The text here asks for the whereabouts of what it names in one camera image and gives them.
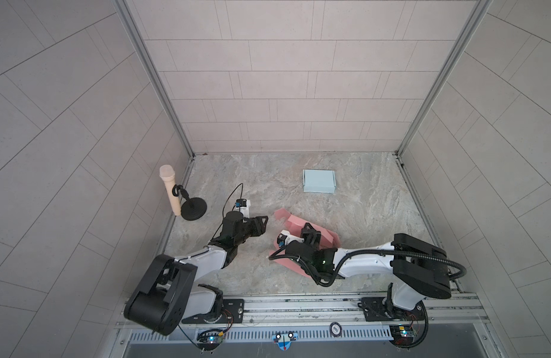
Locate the pink paper box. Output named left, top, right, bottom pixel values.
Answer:
left=268, top=207, right=342, bottom=278

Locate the light blue paper box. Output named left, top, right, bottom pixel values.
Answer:
left=303, top=169, right=337, bottom=194

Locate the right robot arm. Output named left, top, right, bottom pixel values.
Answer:
left=269, top=223, right=462, bottom=318

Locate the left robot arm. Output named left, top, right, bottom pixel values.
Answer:
left=123, top=210, right=269, bottom=336

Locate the black round microphone stand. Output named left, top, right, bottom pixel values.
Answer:
left=171, top=184, right=208, bottom=221

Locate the round black white badge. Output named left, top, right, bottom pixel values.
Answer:
left=329, top=322, right=343, bottom=338

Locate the blue sticker with eyes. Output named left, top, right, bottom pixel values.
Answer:
left=272, top=332, right=298, bottom=351

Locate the right green circuit board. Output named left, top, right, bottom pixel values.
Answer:
left=389, top=325, right=417, bottom=346

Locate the green circuit board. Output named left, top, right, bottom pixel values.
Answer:
left=389, top=325, right=417, bottom=346
left=197, top=329, right=226, bottom=351

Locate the left green circuit board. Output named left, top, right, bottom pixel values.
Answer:
left=197, top=329, right=226, bottom=351

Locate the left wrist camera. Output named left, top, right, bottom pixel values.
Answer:
left=234, top=198, right=250, bottom=219

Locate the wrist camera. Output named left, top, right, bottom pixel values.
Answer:
left=234, top=198, right=250, bottom=219
left=275, top=230, right=305, bottom=249

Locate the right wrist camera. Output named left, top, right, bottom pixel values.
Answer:
left=275, top=230, right=305, bottom=249

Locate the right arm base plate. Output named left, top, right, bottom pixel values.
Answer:
left=358, top=297, right=426, bottom=322

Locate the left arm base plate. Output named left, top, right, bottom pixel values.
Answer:
left=181, top=299, right=245, bottom=325

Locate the aluminium mounting rail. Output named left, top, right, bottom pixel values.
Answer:
left=177, top=292, right=490, bottom=331

